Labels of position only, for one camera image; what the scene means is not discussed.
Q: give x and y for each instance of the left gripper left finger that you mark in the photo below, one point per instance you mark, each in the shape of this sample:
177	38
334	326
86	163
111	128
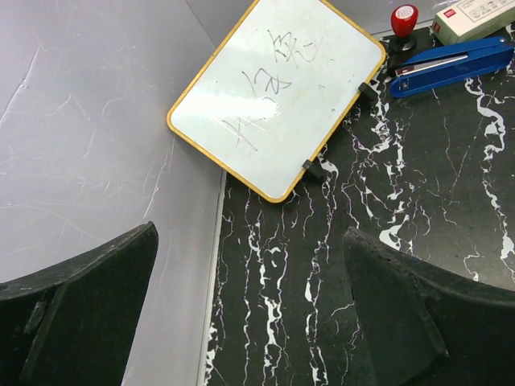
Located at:
74	322

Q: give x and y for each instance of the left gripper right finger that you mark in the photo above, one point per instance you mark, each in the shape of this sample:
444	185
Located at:
425	325

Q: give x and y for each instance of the small whiteboard wooden frame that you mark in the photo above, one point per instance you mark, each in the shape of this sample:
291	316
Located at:
275	90

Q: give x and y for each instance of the blue stapler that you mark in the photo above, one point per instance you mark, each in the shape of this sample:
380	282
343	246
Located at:
441	66

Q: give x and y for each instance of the white red cardboard box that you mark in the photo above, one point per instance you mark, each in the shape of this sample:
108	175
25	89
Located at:
471	20

